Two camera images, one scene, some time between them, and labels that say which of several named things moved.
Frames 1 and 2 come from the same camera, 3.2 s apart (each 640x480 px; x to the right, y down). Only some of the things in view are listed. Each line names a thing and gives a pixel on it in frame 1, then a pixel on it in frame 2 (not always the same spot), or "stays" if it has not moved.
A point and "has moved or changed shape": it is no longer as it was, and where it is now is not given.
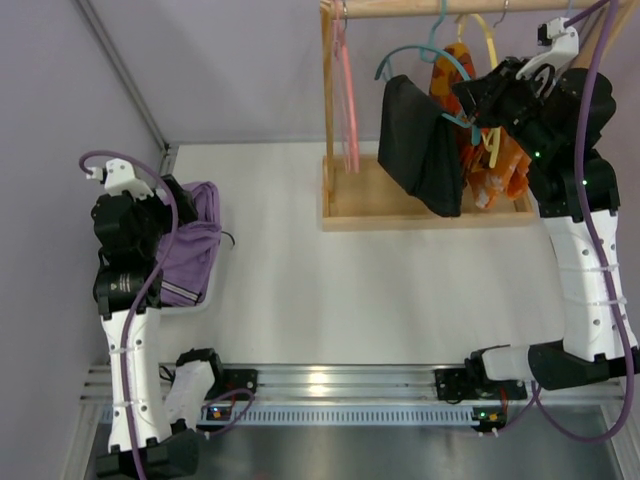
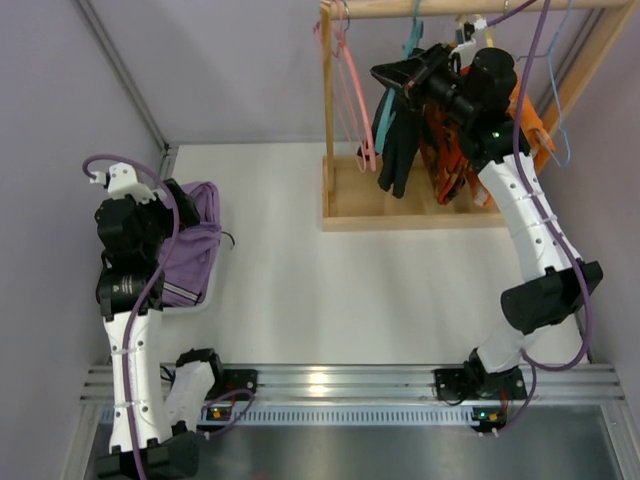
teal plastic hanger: (429, 53) has moved or changed shape
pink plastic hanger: (347, 96) to (365, 104)
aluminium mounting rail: (353, 383) stays
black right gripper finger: (476, 97) to (403, 73)
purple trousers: (192, 258) stays
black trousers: (420, 146) has moved or changed shape
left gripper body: (163, 198) stays
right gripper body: (493, 100) to (422, 73)
